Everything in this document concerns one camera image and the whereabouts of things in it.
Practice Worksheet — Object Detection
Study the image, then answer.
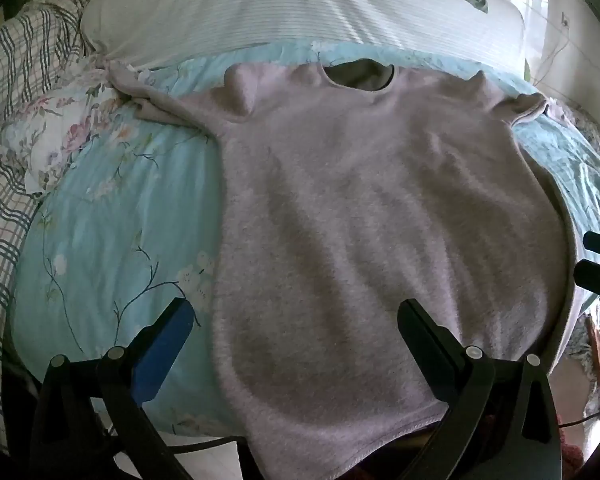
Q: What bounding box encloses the white floral pillowcase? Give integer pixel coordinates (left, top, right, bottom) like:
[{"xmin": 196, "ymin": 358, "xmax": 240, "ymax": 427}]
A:
[{"xmin": 0, "ymin": 57, "xmax": 148, "ymax": 196}]

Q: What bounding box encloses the white striped mattress cover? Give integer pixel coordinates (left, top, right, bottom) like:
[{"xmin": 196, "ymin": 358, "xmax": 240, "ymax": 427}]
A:
[{"xmin": 80, "ymin": 0, "xmax": 527, "ymax": 70}]

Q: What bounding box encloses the thin wall wire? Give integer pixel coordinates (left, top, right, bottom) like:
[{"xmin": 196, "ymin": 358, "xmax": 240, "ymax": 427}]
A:
[{"xmin": 529, "ymin": 27, "xmax": 600, "ymax": 98}]

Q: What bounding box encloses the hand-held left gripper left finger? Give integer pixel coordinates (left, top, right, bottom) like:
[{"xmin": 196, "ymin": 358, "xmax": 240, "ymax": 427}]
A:
[{"xmin": 30, "ymin": 297, "xmax": 201, "ymax": 480}]

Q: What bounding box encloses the pink knit sweater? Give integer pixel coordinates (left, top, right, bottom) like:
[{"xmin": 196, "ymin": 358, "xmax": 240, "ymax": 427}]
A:
[{"xmin": 109, "ymin": 57, "xmax": 579, "ymax": 480}]

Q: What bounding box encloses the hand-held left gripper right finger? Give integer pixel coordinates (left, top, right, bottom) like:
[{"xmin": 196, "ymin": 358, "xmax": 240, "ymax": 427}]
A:
[{"xmin": 396, "ymin": 299, "xmax": 564, "ymax": 480}]

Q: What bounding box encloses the plaid bed sheet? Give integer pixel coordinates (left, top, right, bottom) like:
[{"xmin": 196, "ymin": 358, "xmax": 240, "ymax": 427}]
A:
[{"xmin": 0, "ymin": 7, "xmax": 87, "ymax": 453}]

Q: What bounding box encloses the light blue floral quilt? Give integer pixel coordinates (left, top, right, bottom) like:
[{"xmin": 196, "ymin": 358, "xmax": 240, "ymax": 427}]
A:
[{"xmin": 10, "ymin": 42, "xmax": 600, "ymax": 441}]

